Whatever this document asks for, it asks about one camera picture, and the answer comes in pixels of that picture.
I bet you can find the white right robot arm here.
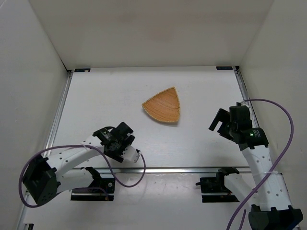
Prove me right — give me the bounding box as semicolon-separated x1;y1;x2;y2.
209;103;303;230

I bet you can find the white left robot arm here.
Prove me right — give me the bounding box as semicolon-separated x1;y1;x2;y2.
22;122;140;206

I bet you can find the triangular woven wicker basket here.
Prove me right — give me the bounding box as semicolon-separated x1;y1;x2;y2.
142;87;181;123

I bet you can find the white wrist camera on left gripper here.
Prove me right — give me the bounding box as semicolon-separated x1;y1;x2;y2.
121;146;141;163

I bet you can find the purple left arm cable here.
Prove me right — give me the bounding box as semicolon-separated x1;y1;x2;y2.
18;145;146;208

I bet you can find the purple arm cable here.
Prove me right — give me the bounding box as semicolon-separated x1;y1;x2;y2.
18;145;146;208
226;98;295;230

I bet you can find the aluminium right table rail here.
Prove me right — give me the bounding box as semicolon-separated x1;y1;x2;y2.
233;66;259;127

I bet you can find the aluminium table rail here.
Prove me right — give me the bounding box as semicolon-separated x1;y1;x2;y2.
70;167;251;174
233;66;259;127
45;70;73;148

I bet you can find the blue right corner bracket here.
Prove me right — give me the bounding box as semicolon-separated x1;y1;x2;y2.
216;66;233;70

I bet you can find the blue corner bracket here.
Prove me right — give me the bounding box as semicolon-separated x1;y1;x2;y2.
74;68;91;73
216;66;233;70

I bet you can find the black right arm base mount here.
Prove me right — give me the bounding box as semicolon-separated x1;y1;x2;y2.
195;167;239;203

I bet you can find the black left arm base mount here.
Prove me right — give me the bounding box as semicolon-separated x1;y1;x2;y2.
71;167;115;202

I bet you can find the aluminium front table rail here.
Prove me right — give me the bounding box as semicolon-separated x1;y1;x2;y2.
70;167;251;174

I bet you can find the blue left corner bracket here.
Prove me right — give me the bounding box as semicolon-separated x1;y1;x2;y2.
74;68;91;73

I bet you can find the aluminium left table rail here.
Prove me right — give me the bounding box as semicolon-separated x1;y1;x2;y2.
45;70;73;148

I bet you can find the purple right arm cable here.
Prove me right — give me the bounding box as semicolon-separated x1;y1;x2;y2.
226;98;295;230

